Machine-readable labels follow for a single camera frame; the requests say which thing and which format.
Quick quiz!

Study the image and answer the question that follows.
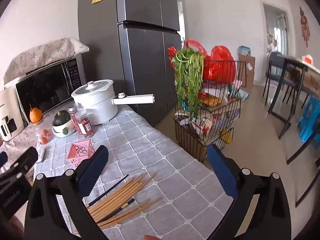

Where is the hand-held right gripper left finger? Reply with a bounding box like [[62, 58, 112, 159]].
[[24, 145, 110, 240]]

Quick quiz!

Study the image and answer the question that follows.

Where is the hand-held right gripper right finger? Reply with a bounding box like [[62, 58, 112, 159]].
[[207, 144, 293, 240]]

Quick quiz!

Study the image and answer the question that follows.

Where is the black chopstick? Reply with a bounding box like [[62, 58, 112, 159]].
[[99, 198, 135, 220], [86, 174, 130, 207]]

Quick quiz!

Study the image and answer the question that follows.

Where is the pink perforated plastic basket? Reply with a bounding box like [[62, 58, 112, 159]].
[[66, 140, 96, 168]]

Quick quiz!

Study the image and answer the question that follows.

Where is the bunch of wooden chopsticks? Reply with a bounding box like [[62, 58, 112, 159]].
[[74, 172, 164, 234]]

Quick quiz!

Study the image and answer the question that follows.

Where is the floral tablecloth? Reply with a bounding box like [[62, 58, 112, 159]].
[[0, 115, 75, 180]]

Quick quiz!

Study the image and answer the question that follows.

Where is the white pocket router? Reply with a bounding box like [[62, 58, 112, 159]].
[[36, 142, 47, 164]]

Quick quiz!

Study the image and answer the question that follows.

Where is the clear glass jar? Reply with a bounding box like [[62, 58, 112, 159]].
[[34, 121, 52, 145]]

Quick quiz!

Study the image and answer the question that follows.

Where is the yellow packet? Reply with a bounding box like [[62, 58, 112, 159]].
[[220, 130, 233, 143]]

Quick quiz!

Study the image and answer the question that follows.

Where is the large orange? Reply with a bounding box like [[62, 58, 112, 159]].
[[29, 107, 42, 123]]

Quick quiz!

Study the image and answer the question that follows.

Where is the cream ceramic bowl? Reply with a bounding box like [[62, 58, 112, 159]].
[[52, 120, 75, 133]]

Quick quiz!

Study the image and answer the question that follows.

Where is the cream air fryer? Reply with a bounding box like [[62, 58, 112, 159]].
[[0, 85, 25, 142]]

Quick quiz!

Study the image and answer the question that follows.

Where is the red spice jar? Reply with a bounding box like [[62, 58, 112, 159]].
[[75, 110, 94, 137], [67, 103, 81, 130]]

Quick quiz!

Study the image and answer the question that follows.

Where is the white and red food packet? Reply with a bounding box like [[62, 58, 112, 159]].
[[192, 119, 211, 135]]

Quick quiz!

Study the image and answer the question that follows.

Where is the dark green squash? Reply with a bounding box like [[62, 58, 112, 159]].
[[52, 111, 73, 127]]

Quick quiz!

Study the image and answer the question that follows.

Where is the grey checked tablecloth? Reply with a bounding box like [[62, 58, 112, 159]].
[[34, 104, 237, 240]]

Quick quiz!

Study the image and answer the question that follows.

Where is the white electric cooking pot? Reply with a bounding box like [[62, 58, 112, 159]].
[[71, 79, 155, 125]]

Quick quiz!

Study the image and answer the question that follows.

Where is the black microwave oven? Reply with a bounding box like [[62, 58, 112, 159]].
[[15, 55, 87, 123]]

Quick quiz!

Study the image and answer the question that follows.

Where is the white glass pot lid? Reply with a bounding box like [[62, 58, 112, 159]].
[[71, 79, 114, 98]]

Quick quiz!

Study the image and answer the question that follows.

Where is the bunch of green herbs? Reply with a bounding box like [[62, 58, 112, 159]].
[[172, 47, 205, 122]]

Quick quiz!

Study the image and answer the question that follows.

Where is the blue plastic stool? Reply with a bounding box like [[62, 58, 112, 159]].
[[297, 96, 320, 143]]

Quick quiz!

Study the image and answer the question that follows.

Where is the brown cardboard box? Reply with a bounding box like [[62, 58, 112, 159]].
[[237, 54, 256, 87]]

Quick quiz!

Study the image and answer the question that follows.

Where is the red plastic bag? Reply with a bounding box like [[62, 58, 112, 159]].
[[167, 39, 209, 70], [202, 45, 237, 84]]

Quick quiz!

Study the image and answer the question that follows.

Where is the floral cover cloth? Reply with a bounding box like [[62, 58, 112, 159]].
[[3, 37, 90, 84]]

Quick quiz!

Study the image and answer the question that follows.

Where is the black chair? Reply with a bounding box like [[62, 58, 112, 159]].
[[262, 52, 308, 105]]

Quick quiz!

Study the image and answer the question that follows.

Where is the blue and white box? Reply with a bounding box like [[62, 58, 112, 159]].
[[237, 45, 251, 57]]

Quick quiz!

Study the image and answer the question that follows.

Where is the dark grey refrigerator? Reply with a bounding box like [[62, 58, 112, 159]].
[[78, 0, 182, 128]]

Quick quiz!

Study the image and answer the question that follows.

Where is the black-legged dining table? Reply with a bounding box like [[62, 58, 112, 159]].
[[269, 55, 320, 208]]

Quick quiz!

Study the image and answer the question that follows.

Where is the black wire storage rack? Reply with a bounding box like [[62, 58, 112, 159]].
[[167, 46, 247, 163]]

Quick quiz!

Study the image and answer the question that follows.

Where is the red hanging wall ornament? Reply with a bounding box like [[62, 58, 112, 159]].
[[299, 7, 311, 47]]

